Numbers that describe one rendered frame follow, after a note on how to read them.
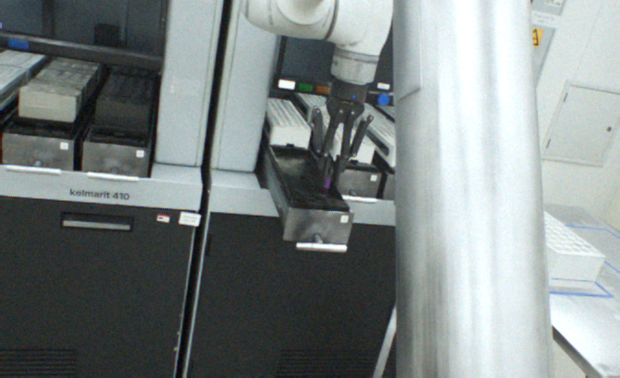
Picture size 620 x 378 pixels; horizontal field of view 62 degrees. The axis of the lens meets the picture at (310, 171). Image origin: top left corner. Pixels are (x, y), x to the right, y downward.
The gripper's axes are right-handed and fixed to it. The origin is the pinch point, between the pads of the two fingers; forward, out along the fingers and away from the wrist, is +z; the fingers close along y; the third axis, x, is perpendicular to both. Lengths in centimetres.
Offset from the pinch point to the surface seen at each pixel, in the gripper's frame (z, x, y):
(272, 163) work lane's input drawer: 3.8, -11.2, 10.5
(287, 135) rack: -0.2, -21.8, 5.6
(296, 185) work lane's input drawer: 3.8, 0.8, 7.1
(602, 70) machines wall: -23, -132, -183
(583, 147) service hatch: 19, -131, -190
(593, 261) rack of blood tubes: -3, 39, -35
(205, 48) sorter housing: -18.8, -20.4, 28.4
